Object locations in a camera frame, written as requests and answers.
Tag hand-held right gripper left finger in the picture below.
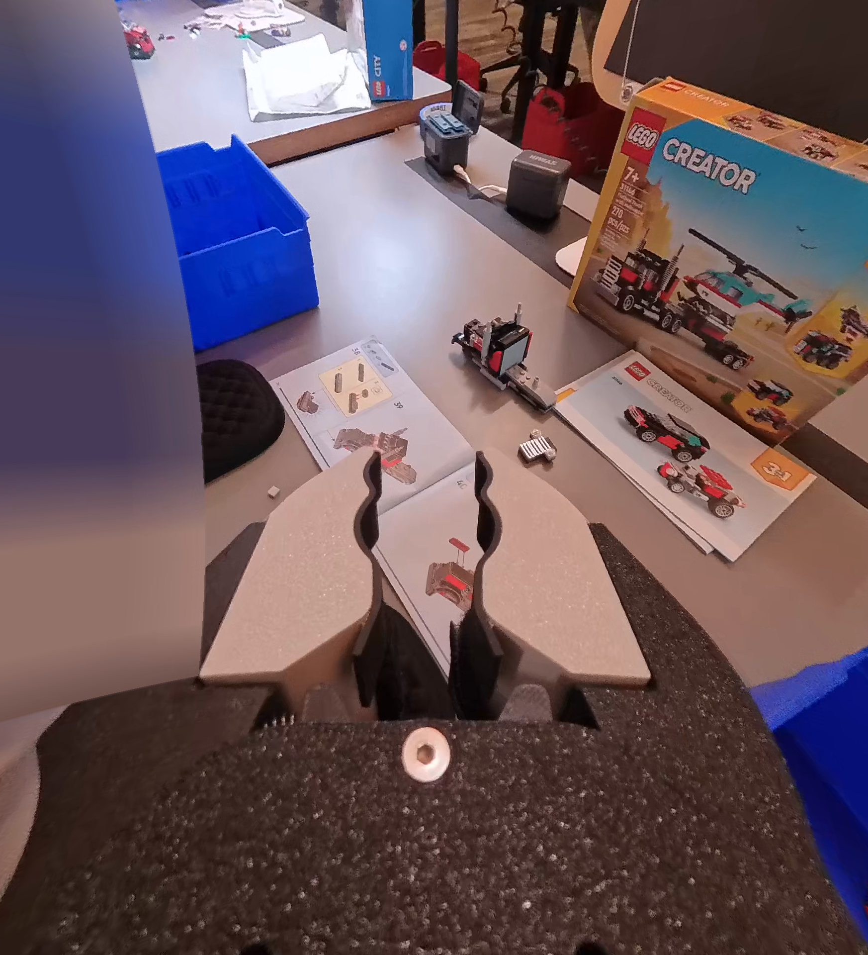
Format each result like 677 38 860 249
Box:
197 446 386 721

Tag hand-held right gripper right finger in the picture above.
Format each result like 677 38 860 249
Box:
449 446 654 722

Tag lego instruction booklet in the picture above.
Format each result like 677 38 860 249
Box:
553 351 817 563
270 336 496 676

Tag blue plastic bin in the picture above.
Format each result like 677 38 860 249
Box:
155 134 322 354
749 636 868 955

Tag closed lego instruction booklet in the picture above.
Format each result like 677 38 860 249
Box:
553 351 817 563

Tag black and red lego truck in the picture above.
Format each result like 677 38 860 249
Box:
450 302 559 413

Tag yellow lego set box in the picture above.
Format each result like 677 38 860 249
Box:
567 76 868 449

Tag blue lego set box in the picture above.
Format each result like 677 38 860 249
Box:
361 0 415 101

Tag black quilted pad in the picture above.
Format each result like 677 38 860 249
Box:
197 360 286 484

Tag dark grey charger cube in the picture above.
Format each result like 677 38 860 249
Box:
507 149 574 222

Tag red bag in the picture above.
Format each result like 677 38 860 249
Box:
521 82 615 177
413 41 481 92

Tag black battery charging case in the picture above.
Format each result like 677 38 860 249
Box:
419 81 484 177

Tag white paper bags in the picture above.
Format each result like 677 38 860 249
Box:
242 33 372 122

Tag white charging cable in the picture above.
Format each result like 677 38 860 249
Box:
452 168 511 204

